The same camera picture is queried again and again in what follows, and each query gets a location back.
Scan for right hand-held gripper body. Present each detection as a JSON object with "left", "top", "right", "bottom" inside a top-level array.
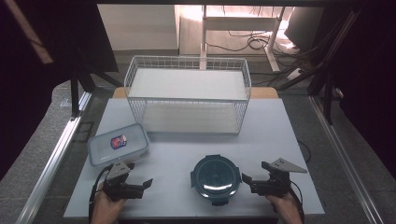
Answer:
[{"left": 249, "top": 157, "right": 308, "bottom": 199}]

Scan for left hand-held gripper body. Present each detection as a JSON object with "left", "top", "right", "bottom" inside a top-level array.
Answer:
[{"left": 103, "top": 160, "right": 146, "bottom": 202}]

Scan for clear rectangular food container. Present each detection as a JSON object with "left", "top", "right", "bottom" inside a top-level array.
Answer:
[{"left": 87, "top": 122, "right": 150, "bottom": 168}]

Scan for round dark teal food container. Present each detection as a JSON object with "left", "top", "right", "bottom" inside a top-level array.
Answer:
[{"left": 190, "top": 154, "right": 243, "bottom": 207}]

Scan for white wire shelf rack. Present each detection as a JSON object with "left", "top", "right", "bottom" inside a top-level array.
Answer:
[{"left": 123, "top": 55, "right": 252, "bottom": 136}]

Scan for person's right hand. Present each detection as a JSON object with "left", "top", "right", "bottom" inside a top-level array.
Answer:
[{"left": 265, "top": 191, "right": 304, "bottom": 224}]

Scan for person's left hand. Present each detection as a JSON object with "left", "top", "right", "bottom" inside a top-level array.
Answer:
[{"left": 91, "top": 182, "right": 128, "bottom": 224}]

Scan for wooden table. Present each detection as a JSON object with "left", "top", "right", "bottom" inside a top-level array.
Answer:
[{"left": 111, "top": 86, "right": 280, "bottom": 100}]

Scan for black metal stand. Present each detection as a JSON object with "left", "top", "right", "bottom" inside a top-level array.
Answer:
[
  {"left": 276, "top": 8, "right": 362, "bottom": 126},
  {"left": 69, "top": 60, "right": 124, "bottom": 121}
]

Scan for white power strip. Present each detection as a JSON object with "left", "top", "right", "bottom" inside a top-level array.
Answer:
[{"left": 287, "top": 67, "right": 305, "bottom": 81}]

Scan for black curtain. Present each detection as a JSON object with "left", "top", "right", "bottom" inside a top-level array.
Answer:
[
  {"left": 0, "top": 0, "right": 120, "bottom": 182},
  {"left": 312, "top": 0, "right": 396, "bottom": 180}
]

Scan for white cabinet panel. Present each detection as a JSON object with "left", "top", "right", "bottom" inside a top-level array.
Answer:
[{"left": 97, "top": 4, "right": 180, "bottom": 52}]

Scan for dark monitor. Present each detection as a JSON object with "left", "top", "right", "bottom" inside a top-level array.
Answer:
[{"left": 284, "top": 6, "right": 325, "bottom": 52}]

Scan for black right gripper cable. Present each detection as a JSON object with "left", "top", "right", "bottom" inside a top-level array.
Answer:
[{"left": 289, "top": 179, "right": 306, "bottom": 224}]

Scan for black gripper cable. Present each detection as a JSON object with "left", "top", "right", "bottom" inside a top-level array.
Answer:
[
  {"left": 88, "top": 165, "right": 113, "bottom": 224},
  {"left": 289, "top": 179, "right": 306, "bottom": 224}
]

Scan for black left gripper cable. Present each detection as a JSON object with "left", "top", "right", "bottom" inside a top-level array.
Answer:
[{"left": 88, "top": 165, "right": 113, "bottom": 224}]

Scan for thin black cable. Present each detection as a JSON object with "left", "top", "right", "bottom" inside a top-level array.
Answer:
[{"left": 297, "top": 139, "right": 313, "bottom": 164}]

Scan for aluminium rail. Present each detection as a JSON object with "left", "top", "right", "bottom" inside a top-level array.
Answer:
[
  {"left": 14, "top": 91, "right": 93, "bottom": 224},
  {"left": 308, "top": 95, "right": 385, "bottom": 224}
]

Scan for black floor cables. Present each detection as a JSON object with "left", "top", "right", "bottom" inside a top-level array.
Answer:
[{"left": 205, "top": 29, "right": 316, "bottom": 88}]

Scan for white desk frame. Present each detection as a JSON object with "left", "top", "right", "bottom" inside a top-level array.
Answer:
[{"left": 200, "top": 4, "right": 287, "bottom": 74}]

